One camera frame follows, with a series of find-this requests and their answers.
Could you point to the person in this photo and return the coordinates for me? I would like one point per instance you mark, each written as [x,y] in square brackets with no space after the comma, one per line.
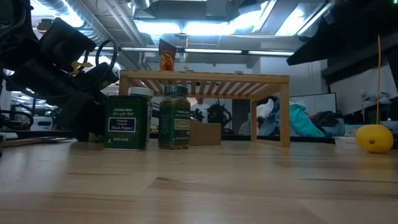
[199,110]

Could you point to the thin wooden stick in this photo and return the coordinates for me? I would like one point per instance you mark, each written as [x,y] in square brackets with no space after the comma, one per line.
[18,142]

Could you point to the small cardboard box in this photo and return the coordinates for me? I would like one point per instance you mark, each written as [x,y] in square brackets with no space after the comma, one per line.
[205,133]

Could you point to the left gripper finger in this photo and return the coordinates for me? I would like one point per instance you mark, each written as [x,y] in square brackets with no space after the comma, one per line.
[77,107]

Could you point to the ceiling light strip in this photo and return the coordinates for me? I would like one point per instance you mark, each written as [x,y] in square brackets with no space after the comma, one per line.
[211,51]

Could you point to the black framed white panel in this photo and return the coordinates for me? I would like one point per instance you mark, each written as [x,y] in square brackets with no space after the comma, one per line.
[314,102]

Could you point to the yellow lemon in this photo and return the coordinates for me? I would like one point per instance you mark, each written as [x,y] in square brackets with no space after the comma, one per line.
[374,138]

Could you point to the pile of blue clothes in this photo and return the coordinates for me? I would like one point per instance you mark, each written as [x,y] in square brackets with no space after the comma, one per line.
[301,124]

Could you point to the black background robot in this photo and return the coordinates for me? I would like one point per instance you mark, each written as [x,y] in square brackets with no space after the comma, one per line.
[219,113]

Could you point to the green black pepper tin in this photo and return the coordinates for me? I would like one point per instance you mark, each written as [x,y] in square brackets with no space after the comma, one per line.
[126,124]

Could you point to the green-lid oregano jar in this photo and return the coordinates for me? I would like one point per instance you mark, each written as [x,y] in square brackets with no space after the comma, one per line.
[174,118]

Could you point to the black side desk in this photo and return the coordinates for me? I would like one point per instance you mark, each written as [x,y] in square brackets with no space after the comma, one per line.
[357,68]

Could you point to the black metal rig frame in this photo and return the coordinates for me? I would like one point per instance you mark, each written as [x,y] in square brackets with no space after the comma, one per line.
[311,140]

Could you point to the orange taco mix packet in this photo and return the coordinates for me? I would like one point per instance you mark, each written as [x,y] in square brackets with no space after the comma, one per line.
[168,56]

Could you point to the wooden slatted shelf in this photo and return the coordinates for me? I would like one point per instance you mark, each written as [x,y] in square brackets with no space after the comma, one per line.
[205,76]

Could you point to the white-lid bagel seasoning jar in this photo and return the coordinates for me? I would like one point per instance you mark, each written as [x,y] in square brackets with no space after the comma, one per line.
[146,91]

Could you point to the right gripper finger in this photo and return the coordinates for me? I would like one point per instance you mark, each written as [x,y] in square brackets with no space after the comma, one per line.
[303,53]

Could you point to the white background device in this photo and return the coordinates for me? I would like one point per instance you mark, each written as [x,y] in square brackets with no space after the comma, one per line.
[42,124]

